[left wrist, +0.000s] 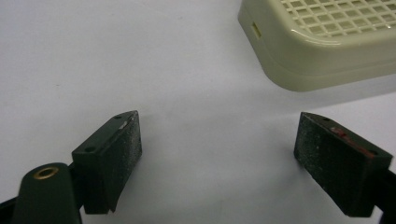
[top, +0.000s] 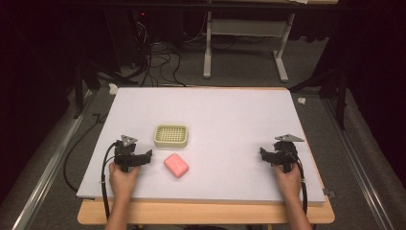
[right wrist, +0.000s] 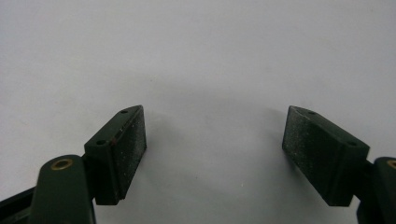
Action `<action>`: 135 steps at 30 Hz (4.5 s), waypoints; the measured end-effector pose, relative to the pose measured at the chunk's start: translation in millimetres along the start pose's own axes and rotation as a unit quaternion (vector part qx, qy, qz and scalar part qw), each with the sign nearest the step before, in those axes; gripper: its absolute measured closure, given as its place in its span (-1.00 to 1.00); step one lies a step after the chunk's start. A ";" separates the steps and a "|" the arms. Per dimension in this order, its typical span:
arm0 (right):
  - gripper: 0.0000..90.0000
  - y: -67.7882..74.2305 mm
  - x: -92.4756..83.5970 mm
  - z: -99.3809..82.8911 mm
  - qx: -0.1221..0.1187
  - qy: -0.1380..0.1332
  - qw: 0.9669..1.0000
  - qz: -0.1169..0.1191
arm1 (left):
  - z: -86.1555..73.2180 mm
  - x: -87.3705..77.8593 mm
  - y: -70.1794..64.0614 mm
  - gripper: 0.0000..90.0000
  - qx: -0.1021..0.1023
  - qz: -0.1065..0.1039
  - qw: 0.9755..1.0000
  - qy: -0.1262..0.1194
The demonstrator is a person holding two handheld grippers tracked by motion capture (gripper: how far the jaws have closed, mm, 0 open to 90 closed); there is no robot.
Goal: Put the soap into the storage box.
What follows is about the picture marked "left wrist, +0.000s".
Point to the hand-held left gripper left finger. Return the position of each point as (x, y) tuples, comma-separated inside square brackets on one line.
[(107, 161)]

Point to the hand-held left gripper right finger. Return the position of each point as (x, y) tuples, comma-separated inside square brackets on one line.
[(339, 165)]

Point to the beige plastic drain tray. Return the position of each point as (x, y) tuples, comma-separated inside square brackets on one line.
[(314, 53)]

